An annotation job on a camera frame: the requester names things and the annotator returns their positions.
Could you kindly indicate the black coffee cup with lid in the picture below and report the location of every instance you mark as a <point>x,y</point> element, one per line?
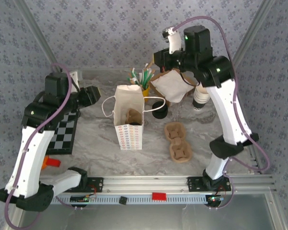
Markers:
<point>134,123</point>

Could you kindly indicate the stack of brown pulp cup carriers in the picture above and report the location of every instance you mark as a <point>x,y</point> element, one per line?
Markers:
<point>178,141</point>

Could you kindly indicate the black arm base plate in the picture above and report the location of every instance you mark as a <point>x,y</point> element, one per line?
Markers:
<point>95,184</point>
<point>194,184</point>

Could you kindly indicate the small red block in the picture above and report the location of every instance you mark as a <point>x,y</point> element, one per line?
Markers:
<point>54,163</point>

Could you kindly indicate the brown pulp cup carrier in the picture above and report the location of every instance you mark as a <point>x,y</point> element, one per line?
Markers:
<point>134,115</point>

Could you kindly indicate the circuit board with green light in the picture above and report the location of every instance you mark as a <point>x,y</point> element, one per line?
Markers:
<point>214,199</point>
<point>82,199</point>

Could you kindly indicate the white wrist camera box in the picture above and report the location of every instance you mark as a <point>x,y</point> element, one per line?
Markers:
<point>76,79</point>
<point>175,40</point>

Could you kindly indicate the aluminium side rail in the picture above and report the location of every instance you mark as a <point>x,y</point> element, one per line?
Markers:
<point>256,158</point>

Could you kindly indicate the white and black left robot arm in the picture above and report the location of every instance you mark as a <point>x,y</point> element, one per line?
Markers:
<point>28,163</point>

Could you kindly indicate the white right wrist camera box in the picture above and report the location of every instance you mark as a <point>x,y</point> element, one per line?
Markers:
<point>175,40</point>

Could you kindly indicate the wooden stirrer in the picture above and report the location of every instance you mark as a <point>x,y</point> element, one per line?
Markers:
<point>153,72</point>

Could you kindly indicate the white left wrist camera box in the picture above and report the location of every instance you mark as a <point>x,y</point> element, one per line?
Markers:
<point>76,79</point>

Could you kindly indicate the stack of black cup lids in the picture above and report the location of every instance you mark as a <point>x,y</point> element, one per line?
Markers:
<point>159,115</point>

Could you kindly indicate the aluminium frame post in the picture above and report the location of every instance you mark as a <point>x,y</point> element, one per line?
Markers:
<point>36,31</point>
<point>254,28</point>

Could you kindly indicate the aluminium frame rail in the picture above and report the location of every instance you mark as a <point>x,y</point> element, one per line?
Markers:
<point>146,184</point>

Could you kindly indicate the white wrapped straw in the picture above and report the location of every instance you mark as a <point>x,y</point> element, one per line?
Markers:
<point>146,68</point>
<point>134,73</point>

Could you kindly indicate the white paper bag flower print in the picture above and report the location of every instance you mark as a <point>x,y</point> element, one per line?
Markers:
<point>129,139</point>

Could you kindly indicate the small black square part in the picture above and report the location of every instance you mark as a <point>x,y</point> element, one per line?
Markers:
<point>123,200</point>

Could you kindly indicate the white paper napkin pile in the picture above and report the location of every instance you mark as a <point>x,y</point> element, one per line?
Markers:
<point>172,86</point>

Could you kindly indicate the green wrapped straw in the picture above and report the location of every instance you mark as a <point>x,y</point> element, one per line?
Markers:
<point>147,73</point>

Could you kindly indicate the red plastic block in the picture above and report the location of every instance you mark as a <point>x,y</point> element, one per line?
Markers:
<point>159,196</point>

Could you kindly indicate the stack of paper cups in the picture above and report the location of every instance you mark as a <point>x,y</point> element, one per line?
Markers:
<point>199,100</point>

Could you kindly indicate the black and grey chessboard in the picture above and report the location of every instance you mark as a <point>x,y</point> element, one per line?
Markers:
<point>62,139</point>

